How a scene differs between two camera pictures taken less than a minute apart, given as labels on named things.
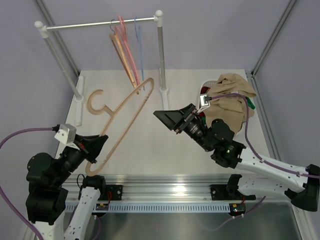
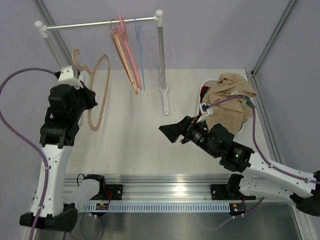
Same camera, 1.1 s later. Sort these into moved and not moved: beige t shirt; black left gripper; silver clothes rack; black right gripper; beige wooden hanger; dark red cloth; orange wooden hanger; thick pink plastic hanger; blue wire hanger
Moved: black left gripper; beige wooden hanger; black right gripper
Not moved: dark red cloth; silver clothes rack; orange wooden hanger; thick pink plastic hanger; beige t shirt; blue wire hanger
